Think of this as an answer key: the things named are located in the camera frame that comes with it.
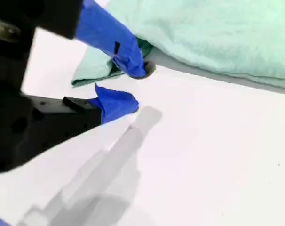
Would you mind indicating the pale green T-shirt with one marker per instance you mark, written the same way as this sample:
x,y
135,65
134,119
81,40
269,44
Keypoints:
x,y
203,35

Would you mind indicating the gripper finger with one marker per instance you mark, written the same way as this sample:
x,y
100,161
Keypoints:
x,y
114,104
109,33

